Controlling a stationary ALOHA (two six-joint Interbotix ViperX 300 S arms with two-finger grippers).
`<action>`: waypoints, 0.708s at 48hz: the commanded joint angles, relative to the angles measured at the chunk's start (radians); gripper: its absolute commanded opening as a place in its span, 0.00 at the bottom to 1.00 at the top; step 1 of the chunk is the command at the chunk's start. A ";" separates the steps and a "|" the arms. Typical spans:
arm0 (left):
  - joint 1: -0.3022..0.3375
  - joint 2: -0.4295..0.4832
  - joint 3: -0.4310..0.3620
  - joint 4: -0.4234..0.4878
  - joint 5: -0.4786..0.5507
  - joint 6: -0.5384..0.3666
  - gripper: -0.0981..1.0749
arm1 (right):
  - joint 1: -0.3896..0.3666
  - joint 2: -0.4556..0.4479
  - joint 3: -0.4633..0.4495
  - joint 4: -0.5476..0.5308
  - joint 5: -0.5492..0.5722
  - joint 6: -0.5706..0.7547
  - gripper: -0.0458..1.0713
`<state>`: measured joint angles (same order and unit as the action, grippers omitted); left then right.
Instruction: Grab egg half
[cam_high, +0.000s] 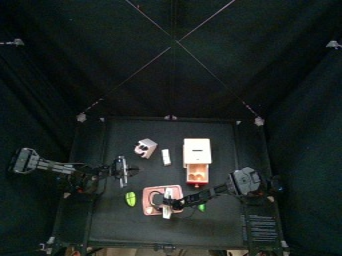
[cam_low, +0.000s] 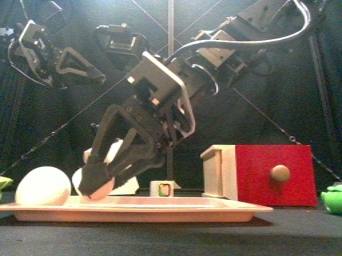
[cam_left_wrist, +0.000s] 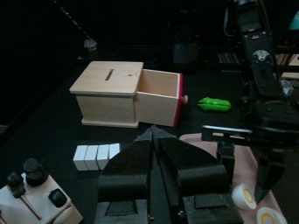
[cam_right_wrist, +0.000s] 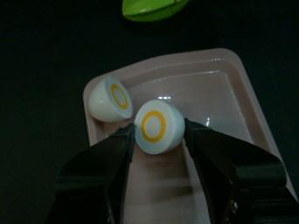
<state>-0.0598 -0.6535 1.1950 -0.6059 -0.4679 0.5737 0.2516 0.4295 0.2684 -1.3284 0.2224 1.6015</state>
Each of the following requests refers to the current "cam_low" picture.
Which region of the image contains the white toy egg half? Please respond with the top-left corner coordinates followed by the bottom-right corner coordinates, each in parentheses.
top-left (15, 165), bottom-right (72, 207)
top-left (71, 165), bottom-right (118, 202)

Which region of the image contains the white toy knife block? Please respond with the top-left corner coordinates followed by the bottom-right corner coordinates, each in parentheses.
top-left (82, 138), bottom-right (141, 196)

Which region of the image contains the small white toy sushi piece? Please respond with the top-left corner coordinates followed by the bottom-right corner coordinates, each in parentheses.
top-left (149, 180), bottom-right (175, 198)

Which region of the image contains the cream plastic tray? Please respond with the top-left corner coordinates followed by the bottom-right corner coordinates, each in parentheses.
top-left (0, 195), bottom-right (274, 224)

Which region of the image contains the green toy vegetable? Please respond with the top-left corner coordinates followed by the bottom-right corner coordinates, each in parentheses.
top-left (0, 175), bottom-right (15, 202)

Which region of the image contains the red wooden drawer box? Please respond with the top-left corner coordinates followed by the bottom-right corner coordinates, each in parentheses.
top-left (199, 144), bottom-right (320, 208)

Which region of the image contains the green toy pepper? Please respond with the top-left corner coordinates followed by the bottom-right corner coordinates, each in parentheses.
top-left (320, 182), bottom-right (342, 215)

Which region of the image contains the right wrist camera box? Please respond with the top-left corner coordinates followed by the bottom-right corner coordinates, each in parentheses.
top-left (93, 22), bottom-right (150, 72)

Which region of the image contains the thin diagonal brace wire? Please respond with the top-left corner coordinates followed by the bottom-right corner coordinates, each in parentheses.
top-left (0, 74), bottom-right (131, 176)
top-left (130, 0), bottom-right (342, 182)

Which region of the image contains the grey vertical frame pole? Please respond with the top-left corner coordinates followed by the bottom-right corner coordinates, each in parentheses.
top-left (166, 0), bottom-right (177, 183)

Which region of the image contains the grey right arm cable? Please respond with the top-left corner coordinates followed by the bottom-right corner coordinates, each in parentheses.
top-left (167, 0), bottom-right (313, 65)

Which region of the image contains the dark slanted frame post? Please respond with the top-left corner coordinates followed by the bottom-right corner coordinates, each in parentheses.
top-left (310, 31), bottom-right (342, 174)

